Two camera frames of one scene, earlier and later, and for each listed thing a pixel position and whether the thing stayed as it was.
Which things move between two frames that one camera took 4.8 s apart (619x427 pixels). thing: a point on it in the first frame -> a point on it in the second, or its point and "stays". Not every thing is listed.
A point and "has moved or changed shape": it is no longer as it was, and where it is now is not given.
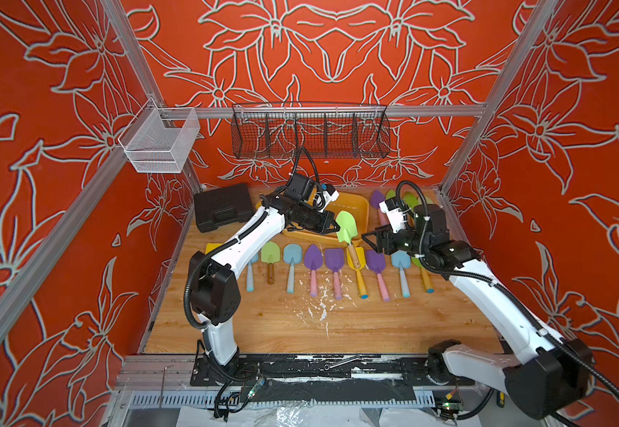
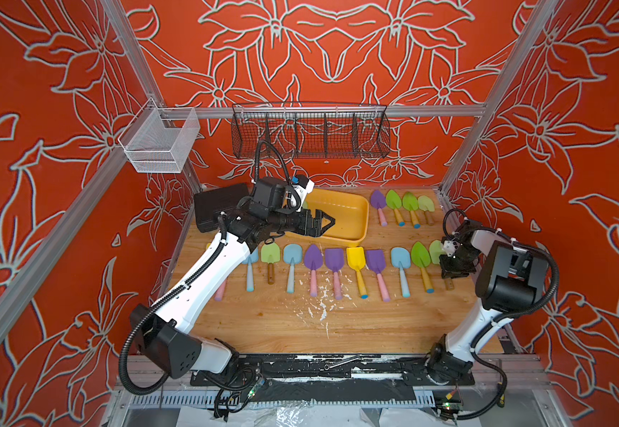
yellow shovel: x=359 y=256 stays
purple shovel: x=334 y=260 stays
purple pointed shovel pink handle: x=313 y=260 stays
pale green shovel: x=346 y=229 has moved or changed shape
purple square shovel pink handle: x=377 y=262 stays
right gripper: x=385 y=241 -> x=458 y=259
